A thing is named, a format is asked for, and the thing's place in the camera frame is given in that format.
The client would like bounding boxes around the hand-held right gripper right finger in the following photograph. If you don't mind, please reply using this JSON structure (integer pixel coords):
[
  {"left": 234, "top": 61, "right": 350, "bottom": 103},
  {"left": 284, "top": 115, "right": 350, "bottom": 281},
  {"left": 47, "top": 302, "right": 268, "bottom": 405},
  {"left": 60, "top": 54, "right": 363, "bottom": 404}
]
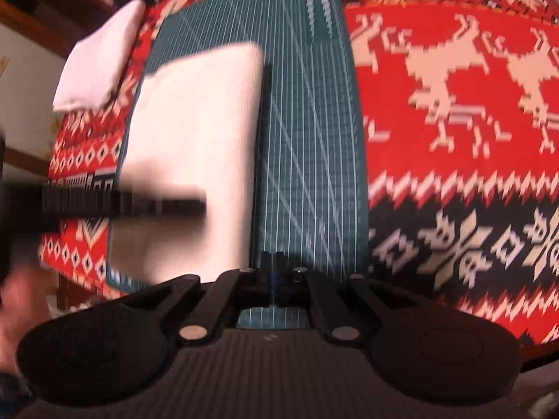
[{"left": 273, "top": 251, "right": 431, "bottom": 345}]

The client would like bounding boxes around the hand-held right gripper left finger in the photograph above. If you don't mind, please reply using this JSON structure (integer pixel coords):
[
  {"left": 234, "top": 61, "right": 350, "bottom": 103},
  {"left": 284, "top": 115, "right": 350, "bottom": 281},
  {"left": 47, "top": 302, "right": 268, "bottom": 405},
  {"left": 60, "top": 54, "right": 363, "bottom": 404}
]
[{"left": 126, "top": 251, "right": 274, "bottom": 345}]

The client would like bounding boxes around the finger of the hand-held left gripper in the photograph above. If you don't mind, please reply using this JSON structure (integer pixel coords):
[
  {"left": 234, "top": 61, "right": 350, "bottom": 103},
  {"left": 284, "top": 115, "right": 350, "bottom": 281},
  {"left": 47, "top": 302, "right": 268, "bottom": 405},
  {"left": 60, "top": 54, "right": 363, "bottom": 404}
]
[{"left": 43, "top": 184, "right": 209, "bottom": 220}]

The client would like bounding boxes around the cream knit vest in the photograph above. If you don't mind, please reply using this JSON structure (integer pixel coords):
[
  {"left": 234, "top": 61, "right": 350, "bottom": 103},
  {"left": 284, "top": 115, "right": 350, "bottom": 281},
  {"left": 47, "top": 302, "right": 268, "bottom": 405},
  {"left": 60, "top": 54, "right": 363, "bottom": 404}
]
[{"left": 107, "top": 41, "right": 265, "bottom": 291}]

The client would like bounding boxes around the person's left hand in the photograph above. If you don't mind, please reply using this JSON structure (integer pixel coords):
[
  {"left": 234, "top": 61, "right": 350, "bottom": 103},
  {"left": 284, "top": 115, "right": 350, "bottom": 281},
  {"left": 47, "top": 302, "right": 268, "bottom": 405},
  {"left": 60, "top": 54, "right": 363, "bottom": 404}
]
[{"left": 0, "top": 265, "right": 52, "bottom": 377}]

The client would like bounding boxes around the green cutting mat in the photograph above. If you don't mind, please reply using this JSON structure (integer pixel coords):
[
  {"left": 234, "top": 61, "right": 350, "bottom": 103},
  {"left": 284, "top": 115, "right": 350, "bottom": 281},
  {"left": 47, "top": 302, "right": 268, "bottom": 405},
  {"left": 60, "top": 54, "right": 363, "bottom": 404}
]
[{"left": 105, "top": 0, "right": 372, "bottom": 330}]

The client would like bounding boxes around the folded white cloth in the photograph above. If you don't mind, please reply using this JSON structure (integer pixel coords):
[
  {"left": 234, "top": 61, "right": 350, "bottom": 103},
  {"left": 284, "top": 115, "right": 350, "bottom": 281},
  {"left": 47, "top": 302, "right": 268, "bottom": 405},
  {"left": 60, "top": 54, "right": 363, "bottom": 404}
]
[{"left": 52, "top": 0, "right": 147, "bottom": 112}]

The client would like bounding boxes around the red patterned tablecloth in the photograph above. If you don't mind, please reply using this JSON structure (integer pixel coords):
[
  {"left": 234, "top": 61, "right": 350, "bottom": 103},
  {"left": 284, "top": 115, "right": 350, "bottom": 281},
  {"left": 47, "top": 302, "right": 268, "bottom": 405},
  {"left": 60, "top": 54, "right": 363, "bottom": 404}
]
[{"left": 37, "top": 0, "right": 559, "bottom": 359}]

